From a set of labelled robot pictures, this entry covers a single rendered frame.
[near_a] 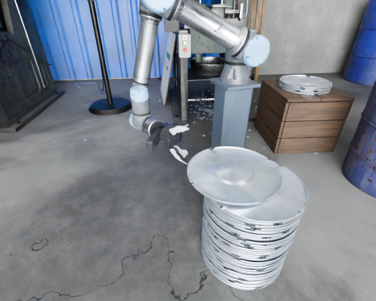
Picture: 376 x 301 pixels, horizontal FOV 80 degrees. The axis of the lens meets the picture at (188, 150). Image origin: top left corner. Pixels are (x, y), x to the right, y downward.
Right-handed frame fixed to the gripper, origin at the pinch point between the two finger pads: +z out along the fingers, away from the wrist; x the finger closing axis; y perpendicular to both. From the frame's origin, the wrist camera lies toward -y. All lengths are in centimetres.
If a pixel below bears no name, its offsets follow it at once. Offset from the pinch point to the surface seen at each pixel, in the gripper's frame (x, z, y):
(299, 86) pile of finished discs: -7, 7, 87
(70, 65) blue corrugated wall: 14, -249, 59
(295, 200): 0.6, 39.2, 1.4
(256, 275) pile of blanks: 24.3, 37.9, -9.5
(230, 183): -0.3, 22.8, -5.9
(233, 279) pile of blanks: 27.4, 33.0, -13.5
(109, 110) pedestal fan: 29, -122, 35
